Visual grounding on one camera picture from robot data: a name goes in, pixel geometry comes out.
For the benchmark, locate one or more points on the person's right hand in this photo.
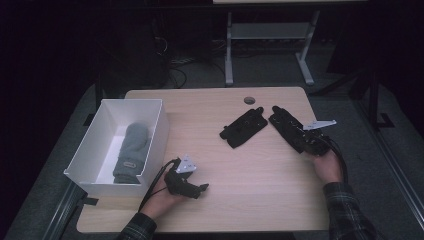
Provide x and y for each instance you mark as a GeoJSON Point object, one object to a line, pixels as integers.
{"type": "Point", "coordinates": [328, 166]}

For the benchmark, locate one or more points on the black glove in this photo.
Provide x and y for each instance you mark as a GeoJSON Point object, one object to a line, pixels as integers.
{"type": "Point", "coordinates": [245, 128]}
{"type": "Point", "coordinates": [286, 126]}

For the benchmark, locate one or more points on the grey round table grommet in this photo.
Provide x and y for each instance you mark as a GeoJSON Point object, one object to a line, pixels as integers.
{"type": "Point", "coordinates": [249, 100]}

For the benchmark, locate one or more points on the grey fluffy mitten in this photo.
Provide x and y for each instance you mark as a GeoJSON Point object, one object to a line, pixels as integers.
{"type": "Point", "coordinates": [131, 153]}

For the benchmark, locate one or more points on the white box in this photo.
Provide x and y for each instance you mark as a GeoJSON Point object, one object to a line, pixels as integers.
{"type": "Point", "coordinates": [100, 146]}

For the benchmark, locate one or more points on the grey metal desk frame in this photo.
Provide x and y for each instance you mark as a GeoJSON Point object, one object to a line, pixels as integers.
{"type": "Point", "coordinates": [266, 31]}

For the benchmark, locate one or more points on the person's left hand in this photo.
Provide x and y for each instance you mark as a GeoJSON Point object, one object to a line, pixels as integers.
{"type": "Point", "coordinates": [161, 200]}

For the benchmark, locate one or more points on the black stand legs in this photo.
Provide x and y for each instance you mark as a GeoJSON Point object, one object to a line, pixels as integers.
{"type": "Point", "coordinates": [370, 96]}

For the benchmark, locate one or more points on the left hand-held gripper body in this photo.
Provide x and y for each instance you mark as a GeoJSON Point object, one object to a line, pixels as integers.
{"type": "Point", "coordinates": [181, 181]}

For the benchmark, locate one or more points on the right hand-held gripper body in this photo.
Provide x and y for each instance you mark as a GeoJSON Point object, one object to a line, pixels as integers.
{"type": "Point", "coordinates": [316, 140]}

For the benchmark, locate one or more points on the aluminium frame rail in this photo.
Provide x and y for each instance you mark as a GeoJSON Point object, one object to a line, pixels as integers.
{"type": "Point", "coordinates": [393, 163]}
{"type": "Point", "coordinates": [61, 213]}

